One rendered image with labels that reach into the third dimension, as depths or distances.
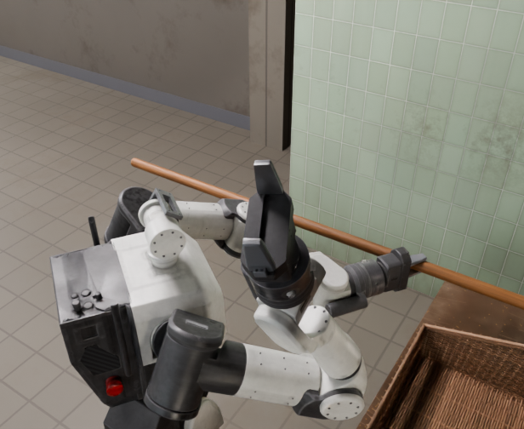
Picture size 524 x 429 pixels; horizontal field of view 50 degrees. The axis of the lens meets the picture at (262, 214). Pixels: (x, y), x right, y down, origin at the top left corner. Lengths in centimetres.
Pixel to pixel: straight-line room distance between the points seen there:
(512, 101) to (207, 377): 191
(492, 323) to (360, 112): 117
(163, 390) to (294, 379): 22
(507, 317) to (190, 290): 151
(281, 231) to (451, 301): 167
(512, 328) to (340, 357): 138
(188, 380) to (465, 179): 202
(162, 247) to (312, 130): 203
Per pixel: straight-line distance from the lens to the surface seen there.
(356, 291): 134
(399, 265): 138
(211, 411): 141
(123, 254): 114
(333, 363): 96
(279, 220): 69
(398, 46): 262
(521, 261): 289
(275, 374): 99
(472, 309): 230
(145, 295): 104
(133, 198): 127
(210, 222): 133
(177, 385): 95
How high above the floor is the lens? 210
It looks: 35 degrees down
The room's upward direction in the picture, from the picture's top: straight up
